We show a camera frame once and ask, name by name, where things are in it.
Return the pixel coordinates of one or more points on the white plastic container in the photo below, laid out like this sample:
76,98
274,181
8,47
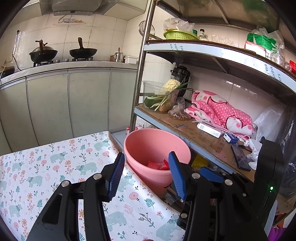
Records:
131,59

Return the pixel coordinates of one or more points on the small red box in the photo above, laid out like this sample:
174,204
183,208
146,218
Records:
154,165

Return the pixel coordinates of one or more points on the gas stove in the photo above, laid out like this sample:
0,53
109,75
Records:
62,61

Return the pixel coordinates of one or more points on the plastic bag of food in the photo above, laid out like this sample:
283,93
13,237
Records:
177,24

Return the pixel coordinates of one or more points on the green plastic basket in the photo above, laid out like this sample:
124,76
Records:
180,35

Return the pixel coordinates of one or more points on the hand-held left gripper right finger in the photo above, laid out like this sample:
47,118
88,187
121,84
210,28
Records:
177,178

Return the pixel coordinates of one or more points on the metal shelf rack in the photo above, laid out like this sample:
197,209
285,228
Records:
208,49

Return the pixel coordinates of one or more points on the steel kettle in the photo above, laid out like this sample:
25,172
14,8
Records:
119,56

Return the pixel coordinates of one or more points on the green white bag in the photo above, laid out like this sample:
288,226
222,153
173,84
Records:
261,41

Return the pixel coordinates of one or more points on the green pepper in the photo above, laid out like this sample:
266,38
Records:
151,102

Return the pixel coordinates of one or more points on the bag of brown food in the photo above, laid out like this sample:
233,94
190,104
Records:
179,113

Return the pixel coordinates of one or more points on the metal skimmer ladle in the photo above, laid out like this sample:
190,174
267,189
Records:
144,27

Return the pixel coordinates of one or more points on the clear plastic bowl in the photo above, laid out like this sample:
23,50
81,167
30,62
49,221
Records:
149,88

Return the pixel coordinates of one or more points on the white cardboard box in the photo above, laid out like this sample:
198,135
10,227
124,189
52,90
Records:
209,129

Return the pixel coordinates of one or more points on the clear glassware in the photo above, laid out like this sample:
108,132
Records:
281,60

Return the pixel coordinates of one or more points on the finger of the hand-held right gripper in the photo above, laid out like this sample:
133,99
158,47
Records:
211,175

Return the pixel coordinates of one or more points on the small copper pot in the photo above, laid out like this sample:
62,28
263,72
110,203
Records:
112,58

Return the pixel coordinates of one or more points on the open black wok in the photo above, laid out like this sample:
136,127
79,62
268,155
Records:
83,52

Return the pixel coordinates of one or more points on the large clear plastic bag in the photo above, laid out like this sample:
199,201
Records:
270,122

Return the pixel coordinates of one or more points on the black blender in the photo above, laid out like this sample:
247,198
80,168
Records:
181,73

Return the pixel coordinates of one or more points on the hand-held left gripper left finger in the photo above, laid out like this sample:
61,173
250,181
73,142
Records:
116,177

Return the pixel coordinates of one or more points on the blue white small box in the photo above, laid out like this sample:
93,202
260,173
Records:
230,138

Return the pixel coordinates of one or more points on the cauliflower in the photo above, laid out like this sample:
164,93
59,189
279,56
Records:
171,84

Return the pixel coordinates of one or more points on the yellow packet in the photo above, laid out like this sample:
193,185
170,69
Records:
200,161

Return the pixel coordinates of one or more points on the black wok with lid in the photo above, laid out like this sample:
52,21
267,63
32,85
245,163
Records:
42,53

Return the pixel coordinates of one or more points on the glass bottle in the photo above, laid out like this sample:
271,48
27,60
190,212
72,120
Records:
202,34

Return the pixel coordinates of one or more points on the black smartphone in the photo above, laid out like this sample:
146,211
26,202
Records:
240,157

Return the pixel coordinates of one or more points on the dark blue cooking pot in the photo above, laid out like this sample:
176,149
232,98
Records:
7,71

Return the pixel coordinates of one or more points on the range hood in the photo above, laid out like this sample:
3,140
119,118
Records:
92,5

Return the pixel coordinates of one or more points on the wall shelf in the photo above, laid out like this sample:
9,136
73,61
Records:
69,21

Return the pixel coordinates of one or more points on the floral bear printed tablecloth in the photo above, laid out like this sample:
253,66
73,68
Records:
46,166

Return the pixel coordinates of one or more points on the grey kitchen cabinets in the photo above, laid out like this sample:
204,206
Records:
69,102

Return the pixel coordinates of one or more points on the pink dotted cloth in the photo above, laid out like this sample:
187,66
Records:
222,111

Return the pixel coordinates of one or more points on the pink plastic bucket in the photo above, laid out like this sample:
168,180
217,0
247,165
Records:
148,148

